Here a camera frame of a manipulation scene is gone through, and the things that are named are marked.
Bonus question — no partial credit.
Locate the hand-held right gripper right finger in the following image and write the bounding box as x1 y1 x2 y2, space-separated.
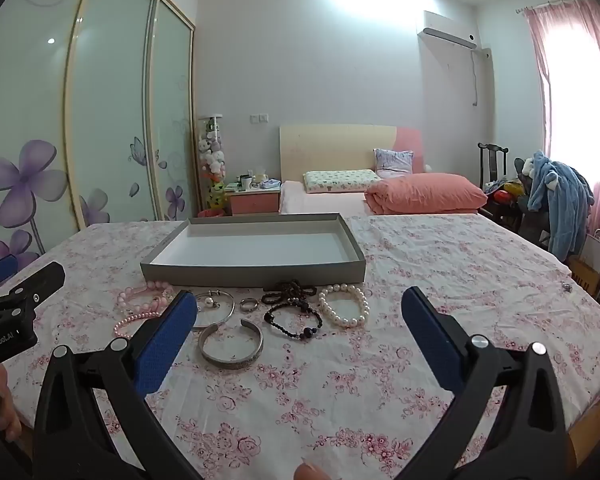
401 286 581 480

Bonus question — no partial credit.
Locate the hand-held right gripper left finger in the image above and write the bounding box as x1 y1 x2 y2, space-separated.
32 289 216 480

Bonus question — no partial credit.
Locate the small pink pearl bracelet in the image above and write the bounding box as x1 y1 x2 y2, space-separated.
114 296 168 338

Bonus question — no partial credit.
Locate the large pink bead bracelet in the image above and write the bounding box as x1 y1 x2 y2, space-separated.
117 281 175 313

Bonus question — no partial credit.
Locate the thin silver bangle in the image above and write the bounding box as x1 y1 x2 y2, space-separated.
190 289 237 330

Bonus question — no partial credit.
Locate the wide silver cuff bangle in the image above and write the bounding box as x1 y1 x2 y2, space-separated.
198 318 264 372

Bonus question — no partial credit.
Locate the white pearl bracelet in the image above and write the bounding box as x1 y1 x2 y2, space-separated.
318 284 370 328

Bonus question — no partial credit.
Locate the grey cardboard tray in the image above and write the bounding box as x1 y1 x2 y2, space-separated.
140 212 367 289

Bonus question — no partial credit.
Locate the knotted black bead bracelet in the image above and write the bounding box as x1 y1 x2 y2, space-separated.
261 280 311 307

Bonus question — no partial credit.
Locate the person's left hand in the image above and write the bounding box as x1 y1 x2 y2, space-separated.
0 362 23 443

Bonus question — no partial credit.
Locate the person's right hand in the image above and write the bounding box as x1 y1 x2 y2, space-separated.
294 462 333 480

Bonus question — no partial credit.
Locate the folded orange duvet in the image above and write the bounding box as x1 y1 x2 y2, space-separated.
364 172 488 216

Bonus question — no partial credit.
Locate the grey chair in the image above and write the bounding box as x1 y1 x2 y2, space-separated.
512 157 553 248

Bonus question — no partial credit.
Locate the pink and cream nightstand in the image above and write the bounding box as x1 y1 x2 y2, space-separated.
225 182 282 217

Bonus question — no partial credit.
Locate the cardboard box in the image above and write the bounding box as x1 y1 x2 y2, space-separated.
570 257 600 296

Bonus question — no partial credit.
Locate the pink bed mattress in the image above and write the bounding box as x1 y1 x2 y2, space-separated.
278 179 481 217

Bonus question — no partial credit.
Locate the purple pillow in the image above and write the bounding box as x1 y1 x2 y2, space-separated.
373 148 415 179

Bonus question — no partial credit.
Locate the floral print pillow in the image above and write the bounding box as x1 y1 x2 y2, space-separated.
302 169 382 194

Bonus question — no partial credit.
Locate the floral sliding door wardrobe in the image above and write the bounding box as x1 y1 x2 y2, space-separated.
0 0 201 281

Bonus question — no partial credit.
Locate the plush toy tower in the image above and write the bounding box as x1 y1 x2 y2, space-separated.
196 114 227 211

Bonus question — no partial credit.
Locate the dark wooden chair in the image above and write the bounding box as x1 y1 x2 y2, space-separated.
477 142 510 196

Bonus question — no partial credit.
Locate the blue fleece garment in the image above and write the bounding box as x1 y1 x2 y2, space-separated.
526 150 596 261

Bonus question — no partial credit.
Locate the cream and pink headboard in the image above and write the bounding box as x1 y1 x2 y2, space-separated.
279 124 423 183

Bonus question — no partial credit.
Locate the white pipe cover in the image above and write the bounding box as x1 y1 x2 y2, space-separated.
471 47 494 109

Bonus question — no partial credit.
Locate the white air conditioner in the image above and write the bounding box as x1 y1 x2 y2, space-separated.
417 10 481 51

